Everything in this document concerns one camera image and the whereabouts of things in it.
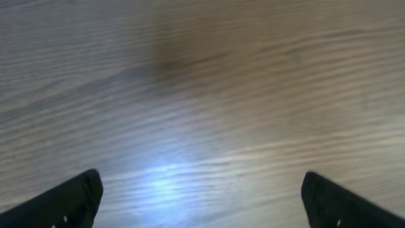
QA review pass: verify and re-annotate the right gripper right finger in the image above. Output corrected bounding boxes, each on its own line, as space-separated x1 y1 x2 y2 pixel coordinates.
301 171 405 228

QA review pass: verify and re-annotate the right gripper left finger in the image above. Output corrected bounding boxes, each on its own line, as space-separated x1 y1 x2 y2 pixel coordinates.
0 168 104 228

